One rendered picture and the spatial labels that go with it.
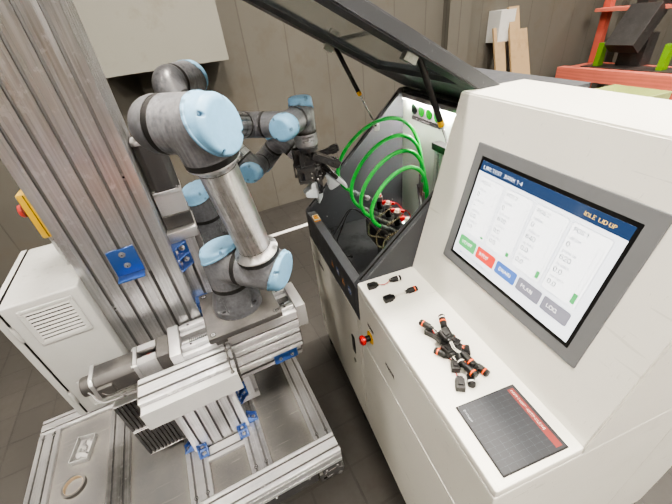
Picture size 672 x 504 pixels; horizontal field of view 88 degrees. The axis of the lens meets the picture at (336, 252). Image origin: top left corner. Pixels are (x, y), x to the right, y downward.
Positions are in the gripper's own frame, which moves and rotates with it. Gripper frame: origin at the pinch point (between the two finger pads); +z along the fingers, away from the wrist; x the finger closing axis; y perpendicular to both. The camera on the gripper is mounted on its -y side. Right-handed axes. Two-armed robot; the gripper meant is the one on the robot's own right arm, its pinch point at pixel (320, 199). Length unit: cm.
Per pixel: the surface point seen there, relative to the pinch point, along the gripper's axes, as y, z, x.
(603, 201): -36, -21, 73
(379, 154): -44, 5, -43
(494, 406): -15, 23, 79
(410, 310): -13, 24, 43
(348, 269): -4.4, 26.6, 10.8
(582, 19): -475, -14, -309
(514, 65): -327, 19, -261
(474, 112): -38, -29, 31
